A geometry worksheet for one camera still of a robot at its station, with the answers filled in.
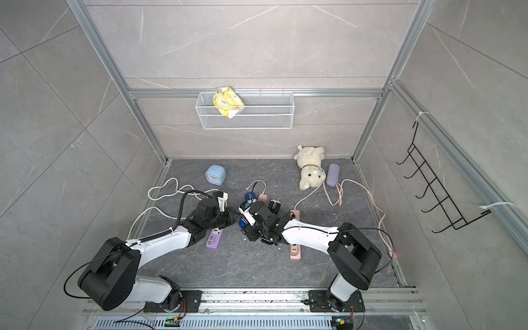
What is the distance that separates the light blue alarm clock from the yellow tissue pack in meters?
0.30

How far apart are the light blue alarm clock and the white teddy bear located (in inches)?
16.4

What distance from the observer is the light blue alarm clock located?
1052 millimetres

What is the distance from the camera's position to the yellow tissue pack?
0.87 meters

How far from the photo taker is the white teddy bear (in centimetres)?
106
